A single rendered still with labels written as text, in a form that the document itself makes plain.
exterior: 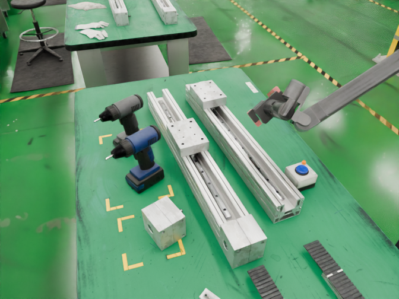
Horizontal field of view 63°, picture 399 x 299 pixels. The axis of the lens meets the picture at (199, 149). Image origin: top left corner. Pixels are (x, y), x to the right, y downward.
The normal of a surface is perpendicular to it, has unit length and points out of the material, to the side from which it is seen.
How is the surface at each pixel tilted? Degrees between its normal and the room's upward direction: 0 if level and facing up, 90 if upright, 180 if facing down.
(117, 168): 0
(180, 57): 90
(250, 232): 0
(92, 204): 0
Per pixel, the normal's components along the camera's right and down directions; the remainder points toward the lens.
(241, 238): 0.00, -0.76
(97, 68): 0.28, 0.62
